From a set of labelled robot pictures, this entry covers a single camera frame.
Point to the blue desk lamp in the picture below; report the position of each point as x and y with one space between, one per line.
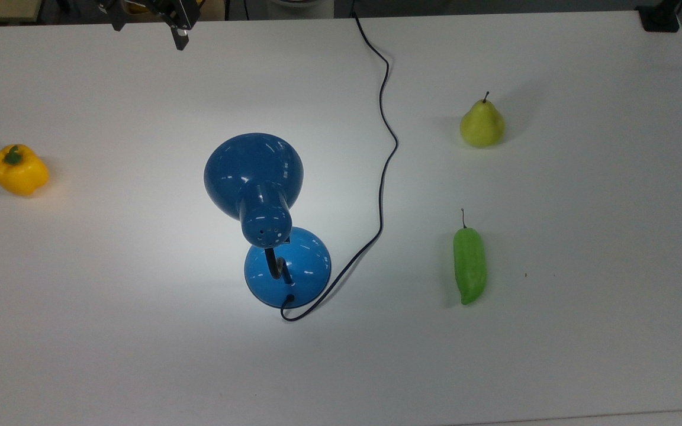
266 218

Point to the yellow bell pepper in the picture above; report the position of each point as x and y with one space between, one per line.
19 170

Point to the green chili pepper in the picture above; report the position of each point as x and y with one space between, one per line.
469 265

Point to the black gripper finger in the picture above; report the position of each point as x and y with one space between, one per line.
117 22
180 38

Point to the yellow-green pear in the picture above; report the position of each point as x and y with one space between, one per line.
482 123

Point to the black clamp mount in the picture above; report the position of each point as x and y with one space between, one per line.
659 15

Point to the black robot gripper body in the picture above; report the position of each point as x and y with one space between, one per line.
172 9

